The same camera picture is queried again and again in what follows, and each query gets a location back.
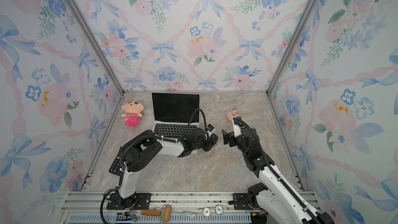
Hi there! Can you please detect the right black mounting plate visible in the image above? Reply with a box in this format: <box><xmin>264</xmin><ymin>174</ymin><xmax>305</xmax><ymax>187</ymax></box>
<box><xmin>229</xmin><ymin>192</ymin><xmax>259</xmax><ymax>210</ymax></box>

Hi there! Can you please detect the white round knob right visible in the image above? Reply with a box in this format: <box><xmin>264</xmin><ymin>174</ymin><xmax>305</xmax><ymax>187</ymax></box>
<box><xmin>215</xmin><ymin>205</ymin><xmax>223</xmax><ymax>215</ymax></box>

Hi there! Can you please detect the pink plush doll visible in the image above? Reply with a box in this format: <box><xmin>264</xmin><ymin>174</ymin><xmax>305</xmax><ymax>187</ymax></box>
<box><xmin>121</xmin><ymin>101</ymin><xmax>144</xmax><ymax>127</ymax></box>

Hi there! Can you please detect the black calculator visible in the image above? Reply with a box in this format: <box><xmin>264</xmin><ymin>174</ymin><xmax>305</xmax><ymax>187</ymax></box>
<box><xmin>108</xmin><ymin>155</ymin><xmax>122</xmax><ymax>176</ymax></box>

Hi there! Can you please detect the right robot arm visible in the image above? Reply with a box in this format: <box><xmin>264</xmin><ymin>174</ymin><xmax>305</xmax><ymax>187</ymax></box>
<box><xmin>222</xmin><ymin>117</ymin><xmax>334</xmax><ymax>224</ymax></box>

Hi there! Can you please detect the wooden handle roller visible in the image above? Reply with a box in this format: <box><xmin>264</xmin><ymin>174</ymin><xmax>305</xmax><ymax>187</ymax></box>
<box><xmin>141</xmin><ymin>205</ymin><xmax>172</xmax><ymax>224</ymax></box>

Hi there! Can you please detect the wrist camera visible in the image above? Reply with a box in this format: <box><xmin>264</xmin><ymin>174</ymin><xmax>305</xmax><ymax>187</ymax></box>
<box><xmin>233</xmin><ymin>122</ymin><xmax>241</xmax><ymax>138</ymax></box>
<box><xmin>206</xmin><ymin>124</ymin><xmax>215</xmax><ymax>135</ymax></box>

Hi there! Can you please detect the silver laptop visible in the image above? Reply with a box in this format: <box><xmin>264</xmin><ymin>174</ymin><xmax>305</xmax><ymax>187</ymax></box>
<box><xmin>151</xmin><ymin>92</ymin><xmax>200</xmax><ymax>139</ymax></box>

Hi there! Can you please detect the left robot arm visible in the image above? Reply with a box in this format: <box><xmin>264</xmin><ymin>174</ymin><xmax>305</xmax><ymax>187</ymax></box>
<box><xmin>109</xmin><ymin>125</ymin><xmax>218</xmax><ymax>200</ymax></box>

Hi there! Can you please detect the aluminium front rail frame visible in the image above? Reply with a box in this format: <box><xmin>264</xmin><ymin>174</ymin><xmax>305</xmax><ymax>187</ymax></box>
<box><xmin>58</xmin><ymin>190</ymin><xmax>321</xmax><ymax>224</ymax></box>

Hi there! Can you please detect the white round knob left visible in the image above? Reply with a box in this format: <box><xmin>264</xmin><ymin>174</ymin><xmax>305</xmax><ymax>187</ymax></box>
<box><xmin>203</xmin><ymin>207</ymin><xmax>211</xmax><ymax>217</ymax></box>

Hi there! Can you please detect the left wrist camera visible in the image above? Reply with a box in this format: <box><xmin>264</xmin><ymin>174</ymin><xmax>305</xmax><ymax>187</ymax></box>
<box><xmin>206</xmin><ymin>124</ymin><xmax>215</xmax><ymax>135</ymax></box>

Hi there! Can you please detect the black mounting plate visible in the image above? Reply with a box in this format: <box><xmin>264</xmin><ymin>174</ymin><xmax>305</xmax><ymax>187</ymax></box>
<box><xmin>106</xmin><ymin>192</ymin><xmax>152</xmax><ymax>210</ymax></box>
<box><xmin>229</xmin><ymin>192</ymin><xmax>259</xmax><ymax>210</ymax></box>

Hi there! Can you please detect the white round knob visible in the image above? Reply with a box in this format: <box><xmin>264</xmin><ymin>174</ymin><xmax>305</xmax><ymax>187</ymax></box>
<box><xmin>215</xmin><ymin>205</ymin><xmax>223</xmax><ymax>215</ymax></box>
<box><xmin>203</xmin><ymin>207</ymin><xmax>211</xmax><ymax>217</ymax></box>

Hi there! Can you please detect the pink small toy appliance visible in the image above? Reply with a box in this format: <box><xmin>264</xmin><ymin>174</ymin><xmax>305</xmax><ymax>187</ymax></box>
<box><xmin>226</xmin><ymin>109</ymin><xmax>241</xmax><ymax>122</ymax></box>

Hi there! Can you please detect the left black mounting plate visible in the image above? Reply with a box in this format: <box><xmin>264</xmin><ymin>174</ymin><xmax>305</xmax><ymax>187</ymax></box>
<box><xmin>106</xmin><ymin>192</ymin><xmax>152</xmax><ymax>210</ymax></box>

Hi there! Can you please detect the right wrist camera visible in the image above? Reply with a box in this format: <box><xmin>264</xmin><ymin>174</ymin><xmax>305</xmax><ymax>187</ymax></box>
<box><xmin>233</xmin><ymin>122</ymin><xmax>241</xmax><ymax>138</ymax></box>

